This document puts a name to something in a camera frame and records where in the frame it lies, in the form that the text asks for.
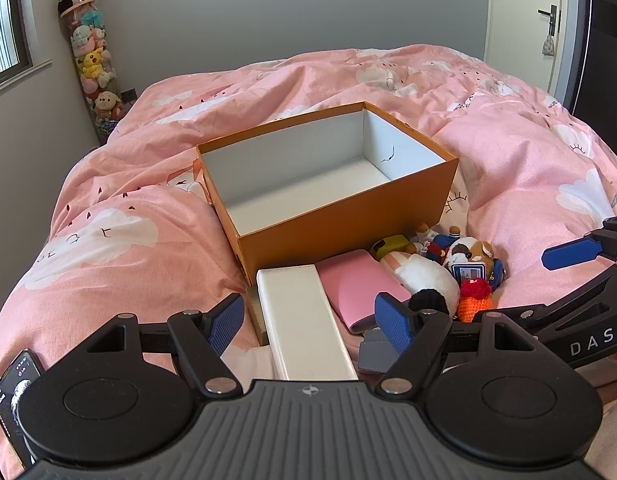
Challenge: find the blue paper tag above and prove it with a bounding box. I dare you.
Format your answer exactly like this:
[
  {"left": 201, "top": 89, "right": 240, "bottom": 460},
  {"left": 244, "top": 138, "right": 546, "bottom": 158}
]
[{"left": 449, "top": 261, "right": 488, "bottom": 281}]

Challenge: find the pink printed blanket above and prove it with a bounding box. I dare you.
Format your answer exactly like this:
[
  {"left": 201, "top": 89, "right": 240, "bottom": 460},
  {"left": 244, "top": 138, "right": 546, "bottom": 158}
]
[{"left": 0, "top": 45, "right": 617, "bottom": 480}]

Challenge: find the white door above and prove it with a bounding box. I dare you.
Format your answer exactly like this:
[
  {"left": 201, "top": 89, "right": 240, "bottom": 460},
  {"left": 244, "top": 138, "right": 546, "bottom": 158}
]
[{"left": 489, "top": 0, "right": 569, "bottom": 96}]

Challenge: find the sailor dog plush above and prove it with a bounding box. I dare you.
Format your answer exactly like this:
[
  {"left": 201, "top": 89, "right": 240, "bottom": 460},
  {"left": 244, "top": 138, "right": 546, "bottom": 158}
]
[{"left": 413, "top": 222, "right": 504, "bottom": 292}]

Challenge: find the black door handle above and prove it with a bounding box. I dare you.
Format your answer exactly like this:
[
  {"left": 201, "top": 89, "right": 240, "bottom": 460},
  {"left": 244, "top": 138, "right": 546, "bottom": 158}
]
[{"left": 537, "top": 4, "right": 559, "bottom": 36}]

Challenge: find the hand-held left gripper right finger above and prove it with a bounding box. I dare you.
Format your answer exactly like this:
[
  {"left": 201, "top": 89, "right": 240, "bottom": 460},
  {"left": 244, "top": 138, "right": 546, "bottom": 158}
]
[{"left": 375, "top": 293, "right": 537, "bottom": 397}]

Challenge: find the long white box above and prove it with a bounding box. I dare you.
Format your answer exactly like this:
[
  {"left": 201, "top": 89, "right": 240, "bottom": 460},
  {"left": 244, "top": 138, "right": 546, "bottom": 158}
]
[{"left": 256, "top": 264, "right": 360, "bottom": 382}]

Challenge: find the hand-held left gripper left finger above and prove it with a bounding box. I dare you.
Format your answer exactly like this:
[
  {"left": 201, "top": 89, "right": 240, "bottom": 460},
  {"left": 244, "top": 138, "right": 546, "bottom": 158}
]
[{"left": 83, "top": 293, "right": 246, "bottom": 397}]

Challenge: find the person's right forearm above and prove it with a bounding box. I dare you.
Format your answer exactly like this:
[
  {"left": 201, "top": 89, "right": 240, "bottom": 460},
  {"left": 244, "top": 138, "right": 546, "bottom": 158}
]
[{"left": 583, "top": 385, "right": 617, "bottom": 480}]

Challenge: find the black smartphone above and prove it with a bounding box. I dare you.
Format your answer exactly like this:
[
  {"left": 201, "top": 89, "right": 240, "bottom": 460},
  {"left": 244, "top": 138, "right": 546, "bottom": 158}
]
[{"left": 0, "top": 350, "right": 46, "bottom": 466}]

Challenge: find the dark grey box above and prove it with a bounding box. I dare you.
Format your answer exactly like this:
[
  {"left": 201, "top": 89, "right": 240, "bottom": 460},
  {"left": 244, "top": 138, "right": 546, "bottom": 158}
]
[{"left": 359, "top": 327, "right": 402, "bottom": 375}]

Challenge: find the orange crochet toy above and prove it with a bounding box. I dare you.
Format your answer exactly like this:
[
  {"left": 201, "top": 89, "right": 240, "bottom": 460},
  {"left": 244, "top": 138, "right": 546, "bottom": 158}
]
[{"left": 457, "top": 279, "right": 493, "bottom": 323}]

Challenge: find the black wardrobe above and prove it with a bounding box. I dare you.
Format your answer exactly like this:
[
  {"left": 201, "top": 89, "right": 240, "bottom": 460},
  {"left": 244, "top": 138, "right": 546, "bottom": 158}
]
[{"left": 573, "top": 0, "right": 617, "bottom": 126}]

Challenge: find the clear tube of plush toys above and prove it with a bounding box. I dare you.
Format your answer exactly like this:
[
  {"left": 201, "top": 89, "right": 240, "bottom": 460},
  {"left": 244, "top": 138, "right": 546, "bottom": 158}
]
[{"left": 58, "top": 2, "right": 126, "bottom": 143}]

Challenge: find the white dog plush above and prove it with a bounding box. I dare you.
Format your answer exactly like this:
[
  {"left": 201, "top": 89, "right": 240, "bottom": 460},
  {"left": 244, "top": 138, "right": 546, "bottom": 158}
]
[{"left": 381, "top": 250, "right": 462, "bottom": 318}]

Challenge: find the gold cardboard box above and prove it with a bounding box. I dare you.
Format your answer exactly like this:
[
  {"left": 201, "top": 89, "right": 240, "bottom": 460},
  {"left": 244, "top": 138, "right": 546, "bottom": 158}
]
[{"left": 246, "top": 285, "right": 270, "bottom": 347}]

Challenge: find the pink fabric pouch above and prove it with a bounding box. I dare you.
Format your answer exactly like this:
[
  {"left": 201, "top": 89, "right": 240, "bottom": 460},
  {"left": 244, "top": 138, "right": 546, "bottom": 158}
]
[{"left": 316, "top": 249, "right": 412, "bottom": 333}]

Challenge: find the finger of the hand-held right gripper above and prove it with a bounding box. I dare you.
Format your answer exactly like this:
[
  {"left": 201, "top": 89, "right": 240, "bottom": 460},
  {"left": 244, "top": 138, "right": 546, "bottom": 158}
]
[
  {"left": 476, "top": 260, "right": 617, "bottom": 343},
  {"left": 541, "top": 216, "right": 617, "bottom": 270}
]

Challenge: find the orange cardboard box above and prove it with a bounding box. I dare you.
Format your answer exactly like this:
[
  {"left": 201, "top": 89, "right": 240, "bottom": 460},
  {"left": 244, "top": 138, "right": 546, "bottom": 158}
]
[{"left": 196, "top": 101, "right": 460, "bottom": 288}]

